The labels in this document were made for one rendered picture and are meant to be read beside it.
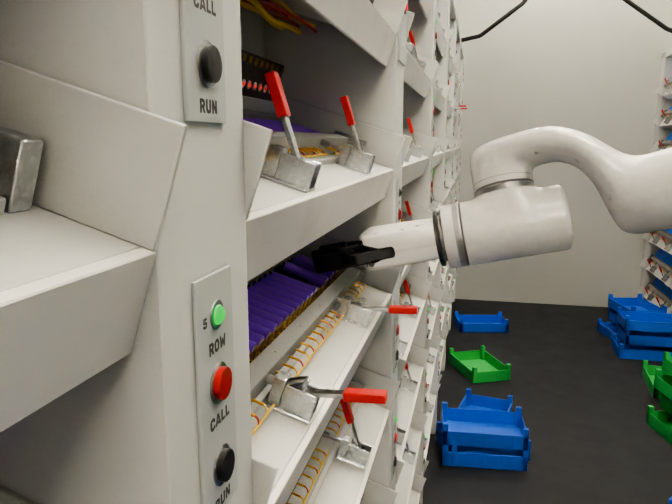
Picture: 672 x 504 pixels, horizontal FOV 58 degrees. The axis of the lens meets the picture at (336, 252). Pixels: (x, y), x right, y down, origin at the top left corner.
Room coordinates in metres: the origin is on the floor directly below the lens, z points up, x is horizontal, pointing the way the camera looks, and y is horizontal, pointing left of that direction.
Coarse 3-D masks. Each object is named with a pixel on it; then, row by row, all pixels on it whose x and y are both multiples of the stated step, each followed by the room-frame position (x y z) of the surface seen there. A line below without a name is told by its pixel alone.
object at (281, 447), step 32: (384, 288) 0.91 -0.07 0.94; (320, 352) 0.62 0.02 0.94; (352, 352) 0.64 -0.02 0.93; (320, 384) 0.54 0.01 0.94; (288, 416) 0.47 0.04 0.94; (320, 416) 0.49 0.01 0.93; (256, 448) 0.41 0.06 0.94; (288, 448) 0.43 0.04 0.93; (256, 480) 0.32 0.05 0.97; (288, 480) 0.39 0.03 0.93
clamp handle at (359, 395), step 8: (304, 384) 0.48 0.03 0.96; (312, 392) 0.48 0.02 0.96; (320, 392) 0.48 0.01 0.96; (328, 392) 0.48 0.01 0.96; (336, 392) 0.47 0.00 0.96; (344, 392) 0.47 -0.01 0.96; (352, 392) 0.47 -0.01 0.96; (360, 392) 0.47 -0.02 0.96; (368, 392) 0.47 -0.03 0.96; (376, 392) 0.47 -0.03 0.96; (384, 392) 0.47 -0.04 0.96; (344, 400) 0.47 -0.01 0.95; (352, 400) 0.47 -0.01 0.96; (360, 400) 0.47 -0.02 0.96; (368, 400) 0.46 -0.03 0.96; (376, 400) 0.46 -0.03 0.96; (384, 400) 0.46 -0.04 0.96
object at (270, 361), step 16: (352, 272) 0.87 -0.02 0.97; (336, 288) 0.77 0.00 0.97; (352, 288) 0.84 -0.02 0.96; (320, 304) 0.69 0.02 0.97; (336, 304) 0.77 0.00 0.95; (304, 320) 0.63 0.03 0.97; (320, 320) 0.68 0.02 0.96; (288, 336) 0.57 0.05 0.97; (304, 336) 0.61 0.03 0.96; (272, 352) 0.53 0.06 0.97; (288, 352) 0.55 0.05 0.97; (304, 352) 0.58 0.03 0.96; (256, 368) 0.49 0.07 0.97; (272, 368) 0.50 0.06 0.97; (256, 384) 0.46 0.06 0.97; (288, 384) 0.51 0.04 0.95; (256, 400) 0.46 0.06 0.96; (256, 416) 0.44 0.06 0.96
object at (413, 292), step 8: (408, 280) 1.60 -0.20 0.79; (416, 280) 1.60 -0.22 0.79; (424, 280) 1.60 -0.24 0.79; (400, 288) 1.59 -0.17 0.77; (408, 288) 1.42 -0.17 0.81; (416, 288) 1.60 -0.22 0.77; (424, 288) 1.59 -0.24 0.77; (400, 296) 1.56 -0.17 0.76; (408, 296) 1.42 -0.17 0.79; (416, 296) 1.60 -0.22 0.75; (424, 296) 1.59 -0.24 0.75; (400, 304) 1.43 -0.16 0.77; (408, 304) 1.51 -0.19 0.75; (416, 304) 1.53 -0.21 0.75; (400, 320) 1.36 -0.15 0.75; (408, 320) 1.38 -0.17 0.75; (416, 320) 1.40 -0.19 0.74; (400, 328) 1.31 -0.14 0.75; (408, 328) 1.32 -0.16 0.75; (416, 328) 1.34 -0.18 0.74; (400, 336) 1.26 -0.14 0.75; (408, 336) 1.27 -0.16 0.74; (400, 344) 1.16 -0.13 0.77; (408, 344) 1.23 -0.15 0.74; (400, 352) 1.16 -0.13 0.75; (408, 352) 1.18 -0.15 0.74; (400, 360) 1.01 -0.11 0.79; (400, 368) 1.01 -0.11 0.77; (400, 376) 1.01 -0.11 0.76
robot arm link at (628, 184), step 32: (544, 128) 0.75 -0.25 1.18; (480, 160) 0.79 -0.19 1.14; (512, 160) 0.77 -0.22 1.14; (544, 160) 0.77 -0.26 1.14; (576, 160) 0.72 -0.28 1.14; (608, 160) 0.69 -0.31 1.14; (640, 160) 0.68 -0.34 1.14; (608, 192) 0.69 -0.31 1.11; (640, 192) 0.66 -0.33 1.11; (640, 224) 0.67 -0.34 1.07
